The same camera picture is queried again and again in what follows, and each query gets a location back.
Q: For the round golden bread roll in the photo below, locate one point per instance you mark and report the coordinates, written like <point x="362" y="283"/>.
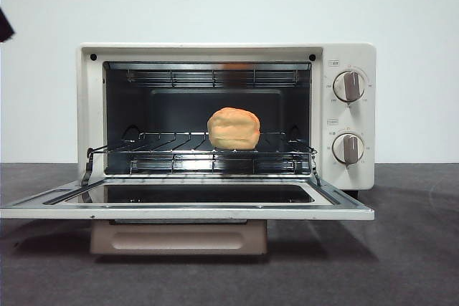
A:
<point x="234" y="128"/>

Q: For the white oven temperature knob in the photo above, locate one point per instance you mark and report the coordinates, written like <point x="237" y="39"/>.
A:
<point x="348" y="86"/>

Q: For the white Toshiba toaster oven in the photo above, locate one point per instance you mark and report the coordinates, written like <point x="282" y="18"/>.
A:
<point x="351" y="116"/>

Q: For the white oven timer knob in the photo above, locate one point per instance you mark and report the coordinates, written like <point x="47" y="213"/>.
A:
<point x="348" y="148"/>

